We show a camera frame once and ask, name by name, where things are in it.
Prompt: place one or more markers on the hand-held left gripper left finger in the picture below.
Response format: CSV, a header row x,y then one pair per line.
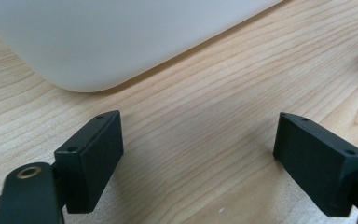
x,y
93,161

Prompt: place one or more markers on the white plastic bin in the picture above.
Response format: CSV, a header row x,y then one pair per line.
x,y
112,40

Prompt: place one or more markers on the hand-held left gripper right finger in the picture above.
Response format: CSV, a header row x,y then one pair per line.
x,y
320,165

